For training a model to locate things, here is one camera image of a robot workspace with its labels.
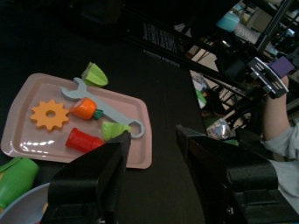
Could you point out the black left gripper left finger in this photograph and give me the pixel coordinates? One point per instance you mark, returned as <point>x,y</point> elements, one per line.
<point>98,172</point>

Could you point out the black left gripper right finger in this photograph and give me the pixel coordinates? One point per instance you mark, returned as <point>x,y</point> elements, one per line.
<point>218,175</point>

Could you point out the person's bare forearm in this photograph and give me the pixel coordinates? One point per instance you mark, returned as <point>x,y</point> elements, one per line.
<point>275,113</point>

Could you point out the red toy cylinder piece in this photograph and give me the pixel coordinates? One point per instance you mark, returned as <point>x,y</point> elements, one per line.
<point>82,141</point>

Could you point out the light green toy wedge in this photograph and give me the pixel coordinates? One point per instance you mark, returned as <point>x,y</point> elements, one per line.
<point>95,76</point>
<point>112,129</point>

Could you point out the crumpled clear plastic bag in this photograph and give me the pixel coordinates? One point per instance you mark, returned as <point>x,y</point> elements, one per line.
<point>219,129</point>

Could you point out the pink plastic tray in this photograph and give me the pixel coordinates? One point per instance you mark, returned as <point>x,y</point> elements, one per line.
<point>47,137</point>

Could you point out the grey toy wrench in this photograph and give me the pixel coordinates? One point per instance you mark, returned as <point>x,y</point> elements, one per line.
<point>112,114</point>

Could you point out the green toy cup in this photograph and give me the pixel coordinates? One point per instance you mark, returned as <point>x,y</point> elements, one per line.
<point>15,179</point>

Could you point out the orange toy carrot piece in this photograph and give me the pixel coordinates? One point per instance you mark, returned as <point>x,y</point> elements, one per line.
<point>83,108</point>

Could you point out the light blue bowl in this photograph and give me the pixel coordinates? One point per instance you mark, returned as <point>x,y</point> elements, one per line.
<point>24,208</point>

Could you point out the orange toy gear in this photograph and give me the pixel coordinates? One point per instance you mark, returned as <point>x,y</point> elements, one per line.
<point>50,114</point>

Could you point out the teal cup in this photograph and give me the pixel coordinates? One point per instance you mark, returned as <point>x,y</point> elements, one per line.
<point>228,21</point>

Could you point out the black metal frame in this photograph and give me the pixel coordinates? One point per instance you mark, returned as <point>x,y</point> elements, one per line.
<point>218,58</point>

